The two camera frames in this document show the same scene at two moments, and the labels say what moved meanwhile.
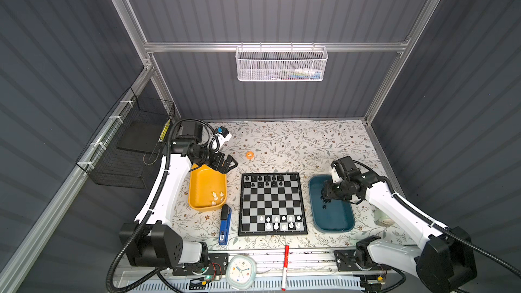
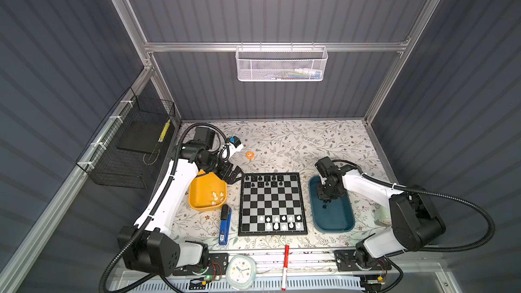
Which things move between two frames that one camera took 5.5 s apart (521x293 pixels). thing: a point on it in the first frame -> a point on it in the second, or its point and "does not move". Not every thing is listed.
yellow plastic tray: x=207 y=188 does not move
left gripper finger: x=218 y=165 -> x=227 y=176
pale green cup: x=381 y=219 does not move
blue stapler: x=225 y=221 does not move
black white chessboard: x=271 y=203 does not move
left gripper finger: x=229 y=164 -> x=236 y=171
